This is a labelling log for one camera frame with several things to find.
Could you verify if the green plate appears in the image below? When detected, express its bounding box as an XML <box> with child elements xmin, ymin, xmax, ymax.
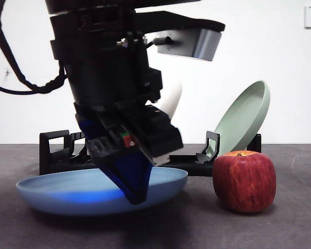
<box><xmin>214</xmin><ymin>80</ymin><xmax>271</xmax><ymax>158</ymax></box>

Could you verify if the black cable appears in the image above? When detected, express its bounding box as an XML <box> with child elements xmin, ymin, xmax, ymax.
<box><xmin>0</xmin><ymin>0</ymin><xmax>68</xmax><ymax>95</ymax></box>

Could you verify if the pale grey camera box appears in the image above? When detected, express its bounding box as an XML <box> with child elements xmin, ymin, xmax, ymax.
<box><xmin>157</xmin><ymin>27</ymin><xmax>222</xmax><ymax>62</ymax></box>

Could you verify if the white plate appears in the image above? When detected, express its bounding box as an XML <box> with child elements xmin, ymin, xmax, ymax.
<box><xmin>157</xmin><ymin>82</ymin><xmax>183</xmax><ymax>122</ymax></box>

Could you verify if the red apple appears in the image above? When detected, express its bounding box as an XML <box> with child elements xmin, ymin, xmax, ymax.
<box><xmin>212</xmin><ymin>150</ymin><xmax>277</xmax><ymax>214</ymax></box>

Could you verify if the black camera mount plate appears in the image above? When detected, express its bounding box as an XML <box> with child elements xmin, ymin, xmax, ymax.
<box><xmin>134</xmin><ymin>10</ymin><xmax>226</xmax><ymax>33</ymax></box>

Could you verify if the blue plate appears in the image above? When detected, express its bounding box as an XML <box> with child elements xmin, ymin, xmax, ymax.
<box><xmin>15</xmin><ymin>167</ymin><xmax>189</xmax><ymax>216</ymax></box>

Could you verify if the black plate rack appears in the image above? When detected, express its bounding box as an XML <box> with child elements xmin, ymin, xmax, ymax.
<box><xmin>39</xmin><ymin>129</ymin><xmax>262</xmax><ymax>177</ymax></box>

